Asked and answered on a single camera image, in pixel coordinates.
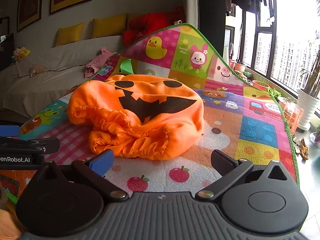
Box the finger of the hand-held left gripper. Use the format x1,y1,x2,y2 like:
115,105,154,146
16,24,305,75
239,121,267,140
0,137,60,153
0,125,20,138

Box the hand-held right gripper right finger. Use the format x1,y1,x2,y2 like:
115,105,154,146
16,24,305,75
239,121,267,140
195,149,295,201

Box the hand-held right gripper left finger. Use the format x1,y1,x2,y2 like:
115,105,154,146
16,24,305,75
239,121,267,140
37,149,129,201

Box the orange pumpkin costume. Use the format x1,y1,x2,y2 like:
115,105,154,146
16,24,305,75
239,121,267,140
67,59,205,161

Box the colourful cartoon play mat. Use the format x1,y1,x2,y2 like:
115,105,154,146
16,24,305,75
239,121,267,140
0,24,300,205

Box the sofa with grey cover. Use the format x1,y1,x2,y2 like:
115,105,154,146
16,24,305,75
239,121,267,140
0,34,125,118

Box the person's orange hooded sweater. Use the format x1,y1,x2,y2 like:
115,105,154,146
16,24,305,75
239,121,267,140
0,200,24,240

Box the beige plush toy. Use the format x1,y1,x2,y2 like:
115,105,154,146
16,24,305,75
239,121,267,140
28,65,47,78

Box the yellow plush toy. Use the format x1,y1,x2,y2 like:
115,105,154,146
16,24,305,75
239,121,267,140
11,47,30,64

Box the dark glass cabinet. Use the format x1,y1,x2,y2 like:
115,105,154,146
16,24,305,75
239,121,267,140
0,17,15,71

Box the dried leaves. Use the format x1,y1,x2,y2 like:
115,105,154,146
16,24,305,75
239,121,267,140
292,134,310,160

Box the orange packet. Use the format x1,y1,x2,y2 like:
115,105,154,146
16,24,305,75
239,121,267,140
284,101,304,133

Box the red flower pot with grass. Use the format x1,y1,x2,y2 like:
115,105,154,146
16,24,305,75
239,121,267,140
252,79,270,91

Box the green leafy plant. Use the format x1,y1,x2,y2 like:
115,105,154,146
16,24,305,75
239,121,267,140
266,87,282,98

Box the pink garment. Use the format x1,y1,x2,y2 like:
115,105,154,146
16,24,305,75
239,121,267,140
84,47,118,78

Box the potted plant in white pot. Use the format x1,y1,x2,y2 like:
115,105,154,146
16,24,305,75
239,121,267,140
297,30,320,131

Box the black window frame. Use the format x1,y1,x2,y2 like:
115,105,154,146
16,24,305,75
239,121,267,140
225,0,320,101

